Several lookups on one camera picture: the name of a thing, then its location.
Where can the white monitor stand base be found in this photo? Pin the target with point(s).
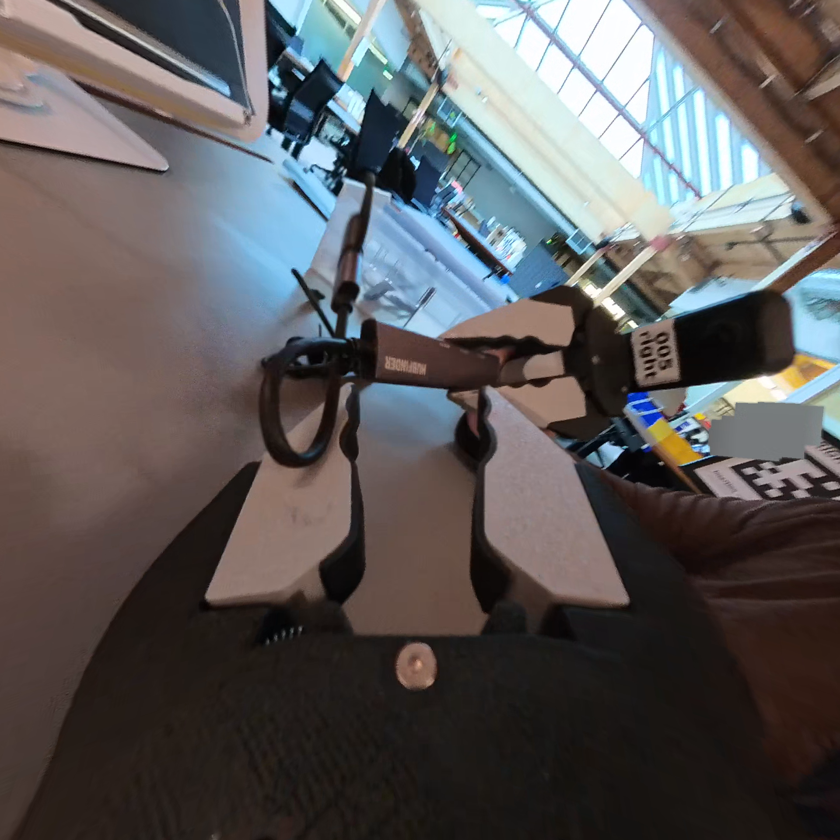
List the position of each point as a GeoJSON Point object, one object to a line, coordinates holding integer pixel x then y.
{"type": "Point", "coordinates": [79, 131]}

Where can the computer monitor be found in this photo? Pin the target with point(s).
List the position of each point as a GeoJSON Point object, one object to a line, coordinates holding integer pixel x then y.
{"type": "Point", "coordinates": [164, 33]}

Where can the black and white tag board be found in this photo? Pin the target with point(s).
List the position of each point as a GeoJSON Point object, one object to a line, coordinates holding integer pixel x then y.
{"type": "Point", "coordinates": [774, 476]}

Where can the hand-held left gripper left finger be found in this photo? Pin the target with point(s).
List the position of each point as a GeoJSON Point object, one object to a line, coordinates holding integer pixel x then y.
{"type": "Point", "coordinates": [275, 531]}

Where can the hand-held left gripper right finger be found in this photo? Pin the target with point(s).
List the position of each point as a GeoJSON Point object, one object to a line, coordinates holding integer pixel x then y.
{"type": "Point", "coordinates": [551, 525]}

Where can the black office chair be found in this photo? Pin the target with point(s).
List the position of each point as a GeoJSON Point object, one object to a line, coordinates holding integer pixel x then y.
{"type": "Point", "coordinates": [420, 180]}
{"type": "Point", "coordinates": [377, 138]}
{"type": "Point", "coordinates": [315, 98]}

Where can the clear plastic bin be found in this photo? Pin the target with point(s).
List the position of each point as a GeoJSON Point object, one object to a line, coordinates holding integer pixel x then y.
{"type": "Point", "coordinates": [453, 262]}

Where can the dark grey usb hub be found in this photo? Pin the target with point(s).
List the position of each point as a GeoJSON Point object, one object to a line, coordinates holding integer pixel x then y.
{"type": "Point", "coordinates": [407, 361]}

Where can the yellow box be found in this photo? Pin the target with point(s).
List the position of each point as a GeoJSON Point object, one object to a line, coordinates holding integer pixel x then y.
{"type": "Point", "coordinates": [673, 446]}

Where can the person's brown sweater torso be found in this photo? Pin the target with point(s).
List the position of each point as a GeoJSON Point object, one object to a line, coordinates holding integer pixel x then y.
{"type": "Point", "coordinates": [754, 590]}

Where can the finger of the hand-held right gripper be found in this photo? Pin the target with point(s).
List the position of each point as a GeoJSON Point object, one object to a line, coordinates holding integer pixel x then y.
{"type": "Point", "coordinates": [535, 371]}
{"type": "Point", "coordinates": [531, 318]}

